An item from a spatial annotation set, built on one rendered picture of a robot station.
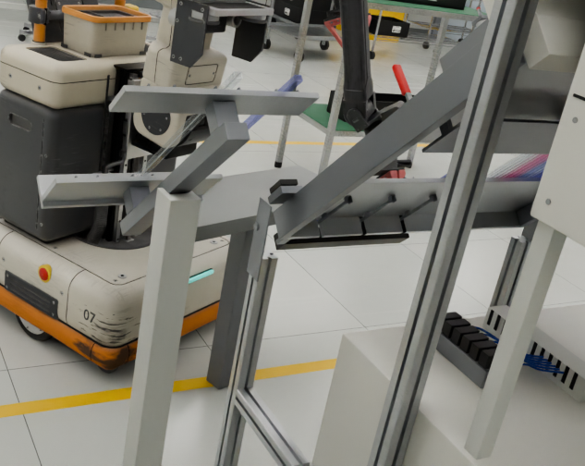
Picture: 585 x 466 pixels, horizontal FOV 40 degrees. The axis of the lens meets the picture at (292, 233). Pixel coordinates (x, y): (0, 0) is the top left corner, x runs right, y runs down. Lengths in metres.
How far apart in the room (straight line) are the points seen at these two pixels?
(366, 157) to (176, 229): 0.35
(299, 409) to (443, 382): 0.98
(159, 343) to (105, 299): 0.69
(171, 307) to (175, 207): 0.20
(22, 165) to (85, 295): 0.42
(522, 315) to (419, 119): 0.35
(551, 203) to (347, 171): 0.47
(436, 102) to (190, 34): 0.95
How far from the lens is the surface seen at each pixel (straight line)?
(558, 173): 1.08
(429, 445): 1.33
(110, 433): 2.16
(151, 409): 1.62
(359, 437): 1.49
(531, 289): 1.14
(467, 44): 1.28
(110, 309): 2.20
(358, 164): 1.42
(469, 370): 1.45
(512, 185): 1.85
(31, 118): 2.32
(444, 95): 1.24
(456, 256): 1.20
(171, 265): 1.45
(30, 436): 2.14
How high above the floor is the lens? 1.33
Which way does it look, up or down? 23 degrees down
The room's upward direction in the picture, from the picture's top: 11 degrees clockwise
